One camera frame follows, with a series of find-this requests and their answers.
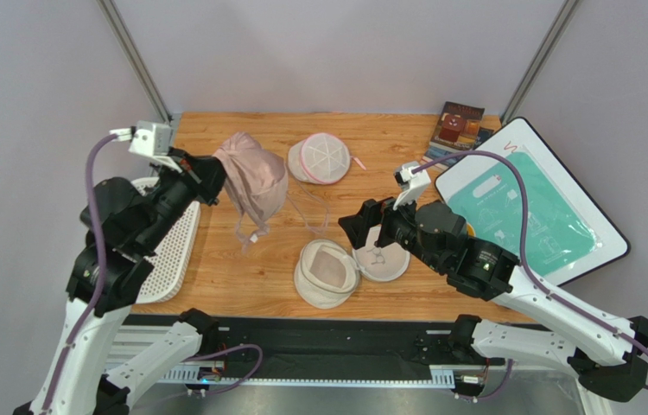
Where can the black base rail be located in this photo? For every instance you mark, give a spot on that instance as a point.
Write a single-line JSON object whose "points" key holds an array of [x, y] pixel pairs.
{"points": [[307, 349]]}

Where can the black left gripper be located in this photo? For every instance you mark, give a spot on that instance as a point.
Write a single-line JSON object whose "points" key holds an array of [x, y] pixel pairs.
{"points": [[205, 175]]}

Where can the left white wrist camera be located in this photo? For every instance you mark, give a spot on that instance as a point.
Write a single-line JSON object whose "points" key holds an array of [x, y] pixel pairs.
{"points": [[149, 140]]}

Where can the beige mesh laundry bag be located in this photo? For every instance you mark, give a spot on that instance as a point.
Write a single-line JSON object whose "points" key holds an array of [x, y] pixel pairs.
{"points": [[327, 274]]}

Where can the stack of books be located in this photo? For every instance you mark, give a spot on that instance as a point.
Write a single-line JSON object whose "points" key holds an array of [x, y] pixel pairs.
{"points": [[458, 128]]}

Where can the aluminium frame post right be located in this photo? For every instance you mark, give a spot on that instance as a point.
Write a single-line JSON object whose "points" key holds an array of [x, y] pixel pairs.
{"points": [[545, 49]]}

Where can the aluminium frame post left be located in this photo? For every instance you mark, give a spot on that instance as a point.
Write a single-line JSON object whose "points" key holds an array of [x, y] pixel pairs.
{"points": [[122, 33]]}

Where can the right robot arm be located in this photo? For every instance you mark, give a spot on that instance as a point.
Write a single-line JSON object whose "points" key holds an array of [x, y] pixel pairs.
{"points": [[603, 352]]}

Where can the pink-trimmed mesh laundry bag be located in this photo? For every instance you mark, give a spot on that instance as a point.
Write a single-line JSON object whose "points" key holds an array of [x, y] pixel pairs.
{"points": [[321, 159]]}

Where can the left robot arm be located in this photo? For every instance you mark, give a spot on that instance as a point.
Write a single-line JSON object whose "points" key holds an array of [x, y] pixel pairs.
{"points": [[125, 226]]}

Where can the white board with black edge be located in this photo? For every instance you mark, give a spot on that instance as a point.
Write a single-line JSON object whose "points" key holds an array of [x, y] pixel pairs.
{"points": [[520, 136]]}

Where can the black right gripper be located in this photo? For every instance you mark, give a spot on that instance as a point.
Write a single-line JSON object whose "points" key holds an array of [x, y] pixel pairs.
{"points": [[379, 226]]}

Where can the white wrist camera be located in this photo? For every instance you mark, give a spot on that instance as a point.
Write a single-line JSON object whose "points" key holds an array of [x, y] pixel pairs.
{"points": [[413, 180], [149, 140]]}

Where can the pink bra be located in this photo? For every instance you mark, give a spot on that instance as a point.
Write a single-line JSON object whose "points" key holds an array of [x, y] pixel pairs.
{"points": [[257, 184]]}

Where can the aluminium frame post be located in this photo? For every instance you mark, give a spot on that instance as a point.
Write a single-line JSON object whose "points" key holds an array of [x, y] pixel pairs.
{"points": [[122, 33], [545, 49]]}

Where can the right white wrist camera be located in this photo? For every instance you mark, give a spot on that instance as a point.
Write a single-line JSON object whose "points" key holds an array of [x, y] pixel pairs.
{"points": [[413, 180]]}

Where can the white perforated plastic basket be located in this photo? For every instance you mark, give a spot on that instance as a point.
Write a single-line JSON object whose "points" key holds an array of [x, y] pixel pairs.
{"points": [[171, 259]]}

